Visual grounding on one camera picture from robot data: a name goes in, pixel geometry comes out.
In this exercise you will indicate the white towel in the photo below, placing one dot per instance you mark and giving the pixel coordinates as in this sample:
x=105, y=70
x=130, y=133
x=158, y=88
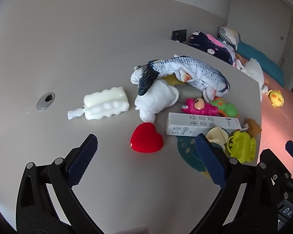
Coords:
x=156, y=97

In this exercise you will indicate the patterned pillow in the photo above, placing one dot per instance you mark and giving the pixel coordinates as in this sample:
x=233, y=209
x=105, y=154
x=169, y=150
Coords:
x=230, y=35

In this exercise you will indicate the teal pillow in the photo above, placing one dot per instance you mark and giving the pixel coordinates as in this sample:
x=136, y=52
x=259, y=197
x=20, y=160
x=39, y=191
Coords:
x=256, y=56

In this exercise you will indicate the yellow soft toy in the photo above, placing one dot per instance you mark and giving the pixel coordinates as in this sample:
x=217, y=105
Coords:
x=172, y=80

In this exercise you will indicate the brown toy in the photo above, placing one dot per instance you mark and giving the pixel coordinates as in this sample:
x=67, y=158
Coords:
x=254, y=128

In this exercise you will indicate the green seahorse toy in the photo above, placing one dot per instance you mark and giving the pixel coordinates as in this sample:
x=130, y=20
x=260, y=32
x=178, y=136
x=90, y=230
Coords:
x=228, y=108

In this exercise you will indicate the bed with pink sheet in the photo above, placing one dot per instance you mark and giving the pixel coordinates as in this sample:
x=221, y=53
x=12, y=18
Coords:
x=280, y=126

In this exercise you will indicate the white cardboard box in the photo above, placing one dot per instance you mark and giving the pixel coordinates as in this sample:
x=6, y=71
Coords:
x=197, y=123

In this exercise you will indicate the red heart box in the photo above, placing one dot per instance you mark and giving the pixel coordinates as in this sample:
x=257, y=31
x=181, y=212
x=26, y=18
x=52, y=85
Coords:
x=146, y=139

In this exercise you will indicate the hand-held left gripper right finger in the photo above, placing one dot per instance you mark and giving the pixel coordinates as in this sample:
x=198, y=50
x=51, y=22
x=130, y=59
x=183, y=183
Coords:
x=210, y=160

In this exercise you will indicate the dark wall socket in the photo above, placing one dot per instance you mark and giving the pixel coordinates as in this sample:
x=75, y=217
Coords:
x=178, y=34

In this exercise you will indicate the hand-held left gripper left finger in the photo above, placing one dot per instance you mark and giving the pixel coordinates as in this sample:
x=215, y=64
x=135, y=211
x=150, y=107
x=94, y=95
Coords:
x=84, y=160

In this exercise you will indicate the navy cartoon blanket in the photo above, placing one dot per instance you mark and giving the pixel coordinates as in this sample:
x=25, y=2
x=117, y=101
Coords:
x=210, y=47

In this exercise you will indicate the teal cartoon mat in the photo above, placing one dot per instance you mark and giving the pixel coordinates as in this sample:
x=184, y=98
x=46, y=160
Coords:
x=188, y=151

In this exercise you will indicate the white sponge brush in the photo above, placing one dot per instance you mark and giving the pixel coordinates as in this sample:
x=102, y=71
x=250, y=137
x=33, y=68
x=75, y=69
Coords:
x=105, y=102

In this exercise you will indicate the grey fish plush toy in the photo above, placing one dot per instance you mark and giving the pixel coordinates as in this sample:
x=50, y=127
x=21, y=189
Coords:
x=185, y=65

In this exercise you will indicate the white goose plush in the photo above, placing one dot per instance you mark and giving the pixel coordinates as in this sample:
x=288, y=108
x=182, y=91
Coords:
x=255, y=70

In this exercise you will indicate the pink blanket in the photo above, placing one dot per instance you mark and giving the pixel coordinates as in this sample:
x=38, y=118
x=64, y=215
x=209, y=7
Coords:
x=213, y=38

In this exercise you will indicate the lime green toy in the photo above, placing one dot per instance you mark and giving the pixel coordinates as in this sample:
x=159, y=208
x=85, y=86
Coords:
x=241, y=146

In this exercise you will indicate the pink figure toy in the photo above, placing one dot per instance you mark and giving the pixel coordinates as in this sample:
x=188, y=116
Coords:
x=205, y=109

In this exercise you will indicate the cream plastic piece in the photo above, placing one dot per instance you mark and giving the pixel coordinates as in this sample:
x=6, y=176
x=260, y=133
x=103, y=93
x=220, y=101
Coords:
x=216, y=134

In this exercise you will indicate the yellow chick plush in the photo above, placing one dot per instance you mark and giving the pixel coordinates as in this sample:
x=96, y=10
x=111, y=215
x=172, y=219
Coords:
x=276, y=97

